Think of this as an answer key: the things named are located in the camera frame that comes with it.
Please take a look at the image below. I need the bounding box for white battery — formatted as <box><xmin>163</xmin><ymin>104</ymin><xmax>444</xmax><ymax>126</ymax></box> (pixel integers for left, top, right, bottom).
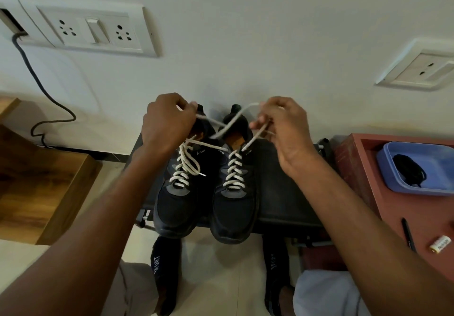
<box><xmin>429</xmin><ymin>235</ymin><xmax>452</xmax><ymax>254</ymax></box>

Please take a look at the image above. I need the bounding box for person's right forearm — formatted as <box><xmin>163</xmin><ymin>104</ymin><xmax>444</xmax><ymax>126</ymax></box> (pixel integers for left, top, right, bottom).
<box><xmin>284</xmin><ymin>152</ymin><xmax>454</xmax><ymax>316</ymax></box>

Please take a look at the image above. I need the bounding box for person's right hand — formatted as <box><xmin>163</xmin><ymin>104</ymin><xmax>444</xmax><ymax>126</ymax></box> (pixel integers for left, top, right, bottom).
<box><xmin>250</xmin><ymin>97</ymin><xmax>319</xmax><ymax>179</ymax></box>

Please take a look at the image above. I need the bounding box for black padded bench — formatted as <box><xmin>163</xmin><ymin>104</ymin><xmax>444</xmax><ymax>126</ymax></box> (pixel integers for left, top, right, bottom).
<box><xmin>124</xmin><ymin>132</ymin><xmax>335</xmax><ymax>250</ymax></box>

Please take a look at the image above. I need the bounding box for black pen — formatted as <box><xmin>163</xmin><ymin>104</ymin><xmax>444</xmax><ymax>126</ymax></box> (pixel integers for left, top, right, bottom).
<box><xmin>401</xmin><ymin>217</ymin><xmax>417</xmax><ymax>253</ymax></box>

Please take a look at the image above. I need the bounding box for red-brown table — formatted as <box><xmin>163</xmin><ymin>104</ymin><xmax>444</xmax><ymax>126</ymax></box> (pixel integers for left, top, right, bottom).
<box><xmin>333</xmin><ymin>133</ymin><xmax>454</xmax><ymax>284</ymax></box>

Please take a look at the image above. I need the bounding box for black cable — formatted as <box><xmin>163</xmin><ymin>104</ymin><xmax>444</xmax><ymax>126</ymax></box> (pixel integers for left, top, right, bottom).
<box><xmin>12</xmin><ymin>31</ymin><xmax>77</xmax><ymax>149</ymax></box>

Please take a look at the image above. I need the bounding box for person's left forearm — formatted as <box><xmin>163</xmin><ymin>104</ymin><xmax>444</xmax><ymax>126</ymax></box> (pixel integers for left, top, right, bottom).
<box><xmin>0</xmin><ymin>144</ymin><xmax>179</xmax><ymax>316</ymax></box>

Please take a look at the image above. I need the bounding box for white wall socket plate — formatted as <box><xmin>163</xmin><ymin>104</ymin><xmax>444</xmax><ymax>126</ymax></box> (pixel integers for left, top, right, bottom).
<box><xmin>375</xmin><ymin>37</ymin><xmax>454</xmax><ymax>90</ymax></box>

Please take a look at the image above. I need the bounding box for white switch and socket plate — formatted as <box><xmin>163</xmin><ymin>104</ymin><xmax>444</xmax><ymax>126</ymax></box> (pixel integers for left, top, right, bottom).
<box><xmin>18</xmin><ymin>0</ymin><xmax>159</xmax><ymax>58</ymax></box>

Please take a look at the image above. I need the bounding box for dark blue sock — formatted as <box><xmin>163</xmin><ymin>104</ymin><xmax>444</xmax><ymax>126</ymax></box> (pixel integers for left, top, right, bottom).
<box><xmin>262</xmin><ymin>235</ymin><xmax>296</xmax><ymax>316</ymax></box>
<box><xmin>150</xmin><ymin>236</ymin><xmax>182</xmax><ymax>316</ymax></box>

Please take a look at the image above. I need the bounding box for white wall plate with slot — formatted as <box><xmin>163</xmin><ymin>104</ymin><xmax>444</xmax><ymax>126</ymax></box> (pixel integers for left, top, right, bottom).
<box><xmin>0</xmin><ymin>0</ymin><xmax>54</xmax><ymax>47</ymax></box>

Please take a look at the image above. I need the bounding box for person's left hand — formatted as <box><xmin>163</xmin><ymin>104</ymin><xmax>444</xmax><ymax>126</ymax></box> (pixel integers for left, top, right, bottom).
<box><xmin>141</xmin><ymin>93</ymin><xmax>198</xmax><ymax>150</ymax></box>

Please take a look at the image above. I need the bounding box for white shoelace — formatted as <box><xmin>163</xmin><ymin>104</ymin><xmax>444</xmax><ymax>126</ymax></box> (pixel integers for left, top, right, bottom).
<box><xmin>170</xmin><ymin>136</ymin><xmax>207</xmax><ymax>189</ymax></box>
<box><xmin>187</xmin><ymin>102</ymin><xmax>275</xmax><ymax>190</ymax></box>

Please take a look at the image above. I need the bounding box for brown wooden furniture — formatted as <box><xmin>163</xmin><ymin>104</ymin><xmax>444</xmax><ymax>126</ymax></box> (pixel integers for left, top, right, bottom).
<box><xmin>0</xmin><ymin>96</ymin><xmax>103</xmax><ymax>246</ymax></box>

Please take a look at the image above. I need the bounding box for blue plastic tray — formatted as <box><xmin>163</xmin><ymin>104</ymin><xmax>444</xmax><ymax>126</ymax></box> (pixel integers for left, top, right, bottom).
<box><xmin>376</xmin><ymin>141</ymin><xmax>454</xmax><ymax>197</ymax></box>

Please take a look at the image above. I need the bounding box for black bundled item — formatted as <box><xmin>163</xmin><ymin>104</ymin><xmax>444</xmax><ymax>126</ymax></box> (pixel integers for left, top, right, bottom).
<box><xmin>393</xmin><ymin>154</ymin><xmax>427</xmax><ymax>188</ymax></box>

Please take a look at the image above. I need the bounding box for dark blue sneaker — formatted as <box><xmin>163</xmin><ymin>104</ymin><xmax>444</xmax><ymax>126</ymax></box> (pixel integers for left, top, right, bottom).
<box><xmin>209</xmin><ymin>104</ymin><xmax>262</xmax><ymax>245</ymax></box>
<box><xmin>153</xmin><ymin>104</ymin><xmax>218</xmax><ymax>239</ymax></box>

